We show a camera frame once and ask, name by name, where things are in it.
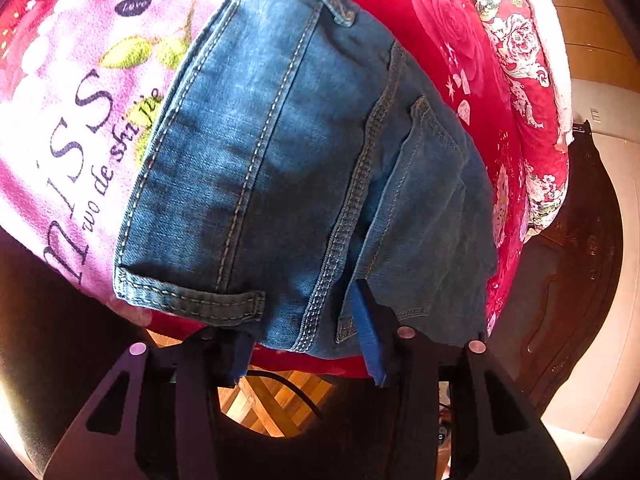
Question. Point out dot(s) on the red rose printed bed blanket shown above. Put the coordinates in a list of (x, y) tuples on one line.
[(70, 110)]

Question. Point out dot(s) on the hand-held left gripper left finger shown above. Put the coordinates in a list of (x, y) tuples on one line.
[(239, 360)]

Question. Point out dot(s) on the white wall outlet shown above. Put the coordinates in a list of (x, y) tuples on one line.
[(595, 113)]

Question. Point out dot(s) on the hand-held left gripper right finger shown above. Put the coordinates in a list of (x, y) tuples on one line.
[(371, 335)]

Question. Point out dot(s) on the dark carved wooden headboard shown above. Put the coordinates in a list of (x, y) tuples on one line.
[(575, 270)]

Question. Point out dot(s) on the blue denim pants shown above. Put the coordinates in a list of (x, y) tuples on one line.
[(280, 160)]

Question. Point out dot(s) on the light wooden wardrobe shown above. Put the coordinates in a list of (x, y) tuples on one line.
[(600, 15)]

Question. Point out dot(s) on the folded red floral quilt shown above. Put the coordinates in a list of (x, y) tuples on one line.
[(520, 60)]

